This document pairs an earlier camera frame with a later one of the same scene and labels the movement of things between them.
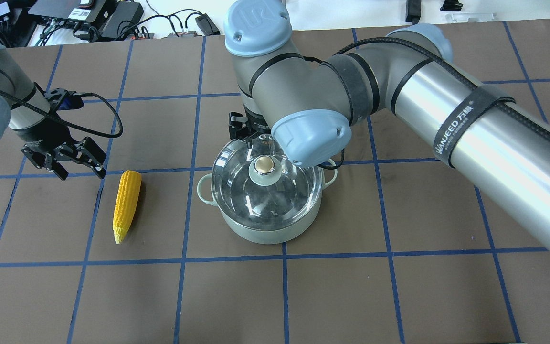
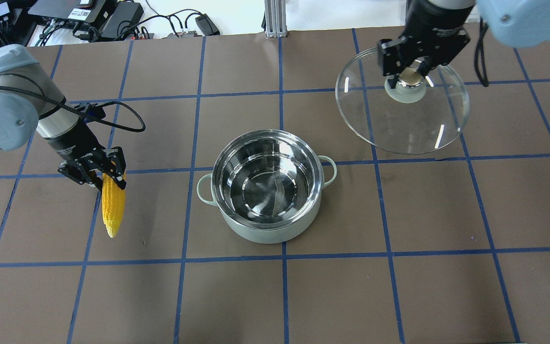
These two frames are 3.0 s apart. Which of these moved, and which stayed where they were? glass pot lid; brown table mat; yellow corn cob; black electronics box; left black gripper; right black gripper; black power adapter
Moved: yellow corn cob; glass pot lid; left black gripper; right black gripper
Stayed: black power adapter; brown table mat; black electronics box
